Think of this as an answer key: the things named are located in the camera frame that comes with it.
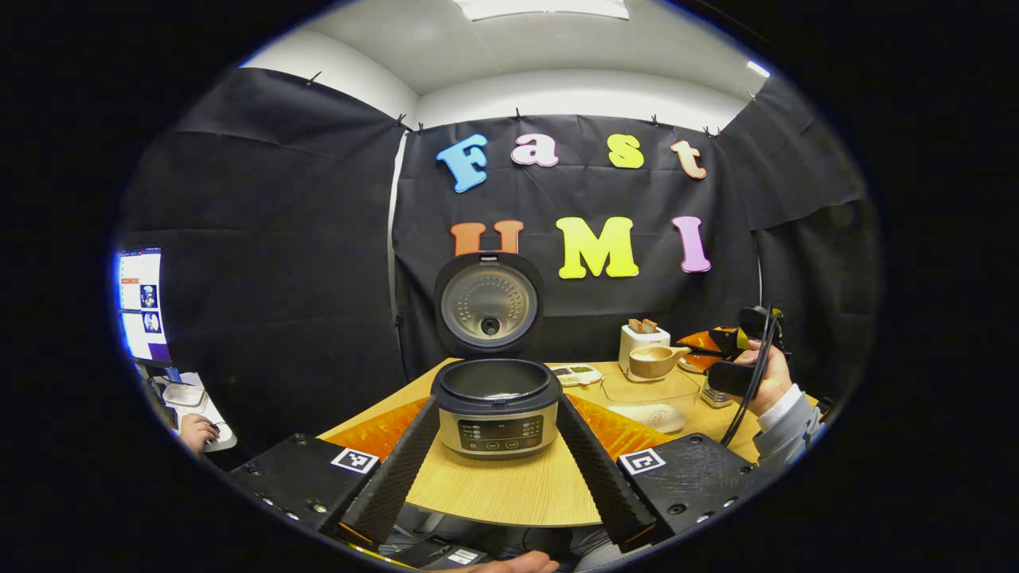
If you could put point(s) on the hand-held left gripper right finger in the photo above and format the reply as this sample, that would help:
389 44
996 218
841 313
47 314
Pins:
601 477

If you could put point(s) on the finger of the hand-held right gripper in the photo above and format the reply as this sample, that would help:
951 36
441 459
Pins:
704 342

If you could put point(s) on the small ceiling light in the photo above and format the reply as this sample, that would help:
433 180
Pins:
758 69

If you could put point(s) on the wooden spoon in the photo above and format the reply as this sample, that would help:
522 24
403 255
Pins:
649 362

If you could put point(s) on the black backdrop cloth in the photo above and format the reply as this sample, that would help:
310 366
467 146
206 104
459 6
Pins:
279 278

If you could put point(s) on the clear plastic container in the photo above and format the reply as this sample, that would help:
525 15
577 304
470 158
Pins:
637 391

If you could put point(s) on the large ceiling light panel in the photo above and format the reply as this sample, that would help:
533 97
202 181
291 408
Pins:
541 8

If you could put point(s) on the computer monitor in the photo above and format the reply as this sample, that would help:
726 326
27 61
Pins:
143 302

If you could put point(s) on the white divided side dish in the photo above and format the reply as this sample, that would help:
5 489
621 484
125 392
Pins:
577 374

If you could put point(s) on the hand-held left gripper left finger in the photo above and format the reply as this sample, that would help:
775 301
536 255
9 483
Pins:
398 477

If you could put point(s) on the white toaster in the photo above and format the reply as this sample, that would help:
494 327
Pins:
633 346

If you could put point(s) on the white side desk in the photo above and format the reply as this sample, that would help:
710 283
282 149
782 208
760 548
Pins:
187 395

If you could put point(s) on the black silver rice cooker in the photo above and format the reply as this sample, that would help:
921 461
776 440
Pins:
497 430

